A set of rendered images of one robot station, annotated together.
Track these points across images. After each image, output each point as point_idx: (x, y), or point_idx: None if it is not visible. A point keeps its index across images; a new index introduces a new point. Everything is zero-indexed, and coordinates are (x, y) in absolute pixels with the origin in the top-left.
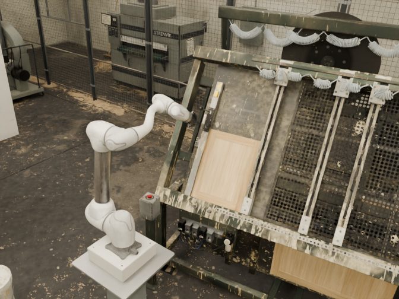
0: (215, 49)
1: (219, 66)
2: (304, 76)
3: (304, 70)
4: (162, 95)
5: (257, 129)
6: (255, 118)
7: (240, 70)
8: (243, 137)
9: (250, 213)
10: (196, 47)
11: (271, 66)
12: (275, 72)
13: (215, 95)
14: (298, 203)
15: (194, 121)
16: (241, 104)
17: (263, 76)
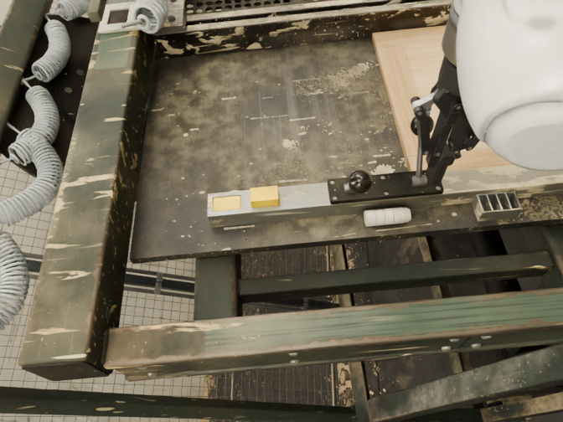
0: (50, 247)
1: (137, 249)
2: None
3: None
4: (482, 43)
5: (340, 60)
6: (307, 77)
7: (148, 169)
8: (387, 74)
9: None
10: (28, 359)
11: (124, 48)
12: (142, 48)
13: (272, 189)
14: None
15: (444, 152)
16: (273, 124)
17: (162, 8)
